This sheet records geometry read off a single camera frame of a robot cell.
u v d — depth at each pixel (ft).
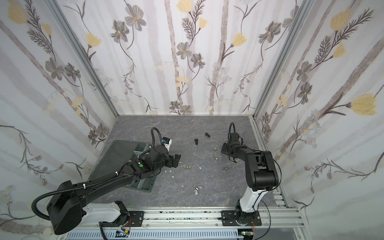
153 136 2.05
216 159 3.13
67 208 1.30
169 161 2.39
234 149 2.28
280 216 2.51
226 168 2.97
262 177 1.58
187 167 3.02
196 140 3.42
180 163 2.49
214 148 3.31
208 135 3.54
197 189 2.73
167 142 2.35
